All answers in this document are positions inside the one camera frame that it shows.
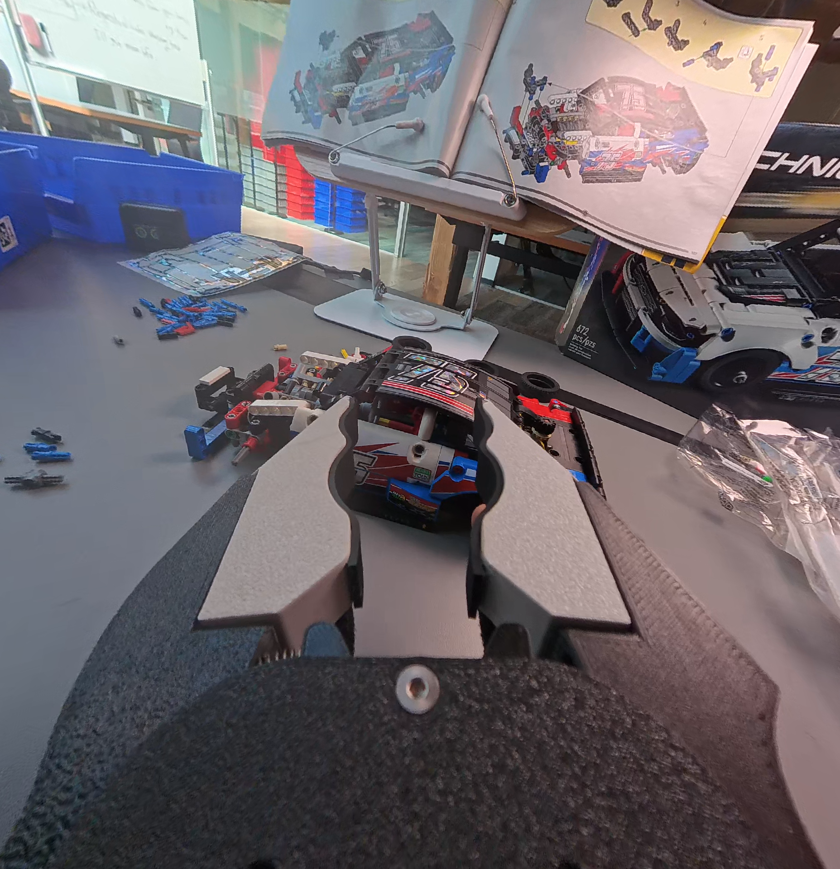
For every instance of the pile of clear plastic bags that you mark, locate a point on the pile of clear plastic bags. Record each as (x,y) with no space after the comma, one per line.
(786,489)

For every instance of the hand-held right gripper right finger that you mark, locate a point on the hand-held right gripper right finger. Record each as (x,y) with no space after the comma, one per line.
(555,550)

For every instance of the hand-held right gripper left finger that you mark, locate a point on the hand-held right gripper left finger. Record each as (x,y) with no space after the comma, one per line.
(277,543)

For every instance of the stack of red blue bins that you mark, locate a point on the stack of red blue bins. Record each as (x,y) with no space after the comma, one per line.
(324,197)

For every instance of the building instruction booklet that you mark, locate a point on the building instruction booklet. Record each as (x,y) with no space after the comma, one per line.
(596,136)

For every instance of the wooden tabletop board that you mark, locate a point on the wooden tabletop board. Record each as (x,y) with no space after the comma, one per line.
(549,224)

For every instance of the whiteboard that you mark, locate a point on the whiteboard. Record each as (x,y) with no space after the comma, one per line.
(121,41)

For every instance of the pile of mixed brick pieces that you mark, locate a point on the pile of mixed brick pieces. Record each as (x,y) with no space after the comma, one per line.
(352,353)

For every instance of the wooden post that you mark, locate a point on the wooden post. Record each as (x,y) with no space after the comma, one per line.
(443,261)

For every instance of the toy car set box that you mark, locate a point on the toy car set box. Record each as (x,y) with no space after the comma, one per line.
(596,360)

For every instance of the toy brick race car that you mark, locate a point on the toy brick race car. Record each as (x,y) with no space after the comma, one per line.
(426,380)

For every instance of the blue storage bin with tag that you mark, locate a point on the blue storage bin with tag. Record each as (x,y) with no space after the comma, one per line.
(12,210)

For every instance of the holographic sticker sheet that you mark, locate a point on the holographic sticker sheet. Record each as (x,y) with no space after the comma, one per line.
(209,265)

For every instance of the black table frame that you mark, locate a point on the black table frame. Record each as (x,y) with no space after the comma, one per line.
(474,237)

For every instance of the grey desk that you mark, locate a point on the grey desk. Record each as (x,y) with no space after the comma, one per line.
(87,543)

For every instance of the pile of blue brick pins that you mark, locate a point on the pile of blue brick pins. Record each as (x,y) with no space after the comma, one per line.
(192,316)

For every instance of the dark grey axle connector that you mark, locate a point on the dark grey axle connector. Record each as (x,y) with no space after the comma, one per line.
(34,479)

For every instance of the white book stand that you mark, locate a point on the white book stand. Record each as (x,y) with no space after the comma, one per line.
(406,319)

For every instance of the red whiteboard eraser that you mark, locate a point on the red whiteboard eraser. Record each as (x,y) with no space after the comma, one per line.
(36,35)

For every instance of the black toy tyre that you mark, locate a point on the black toy tyre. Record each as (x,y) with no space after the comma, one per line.
(539,385)
(411,341)
(481,367)

